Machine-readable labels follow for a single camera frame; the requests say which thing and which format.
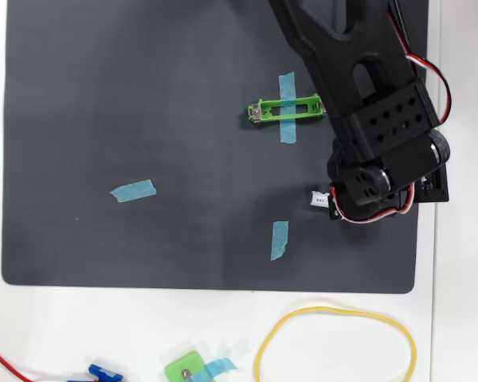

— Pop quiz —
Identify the red white black servo cable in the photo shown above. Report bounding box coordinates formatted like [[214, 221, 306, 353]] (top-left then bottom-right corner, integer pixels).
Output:
[[329, 0, 452, 223]]

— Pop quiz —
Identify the green block with screws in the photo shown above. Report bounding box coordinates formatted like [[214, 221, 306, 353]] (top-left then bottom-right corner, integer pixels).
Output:
[[164, 349, 208, 382]]

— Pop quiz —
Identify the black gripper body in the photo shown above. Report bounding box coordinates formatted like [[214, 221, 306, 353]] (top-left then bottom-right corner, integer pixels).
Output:
[[326, 137, 421, 224]]

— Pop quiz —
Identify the white cylindrical battery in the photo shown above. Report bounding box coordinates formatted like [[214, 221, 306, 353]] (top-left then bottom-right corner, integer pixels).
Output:
[[310, 190, 331, 208]]

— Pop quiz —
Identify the green battery holder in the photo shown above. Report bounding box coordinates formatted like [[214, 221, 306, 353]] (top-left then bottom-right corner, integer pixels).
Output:
[[247, 93, 328, 125]]

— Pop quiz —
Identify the blue connector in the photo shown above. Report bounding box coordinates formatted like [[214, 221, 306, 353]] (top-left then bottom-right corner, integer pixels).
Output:
[[88, 363, 125, 382]]

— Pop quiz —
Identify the yellow cable loop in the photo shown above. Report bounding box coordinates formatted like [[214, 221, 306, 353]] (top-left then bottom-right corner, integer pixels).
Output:
[[253, 305, 418, 382]]

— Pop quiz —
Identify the blue masking tape strip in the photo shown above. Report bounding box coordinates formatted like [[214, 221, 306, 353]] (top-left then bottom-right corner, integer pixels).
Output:
[[278, 72, 298, 144], [109, 178, 158, 204], [270, 220, 290, 262], [202, 357, 238, 379]]

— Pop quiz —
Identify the black textured mat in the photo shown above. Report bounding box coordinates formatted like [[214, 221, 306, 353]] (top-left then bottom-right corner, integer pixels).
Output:
[[0, 0, 430, 295]]

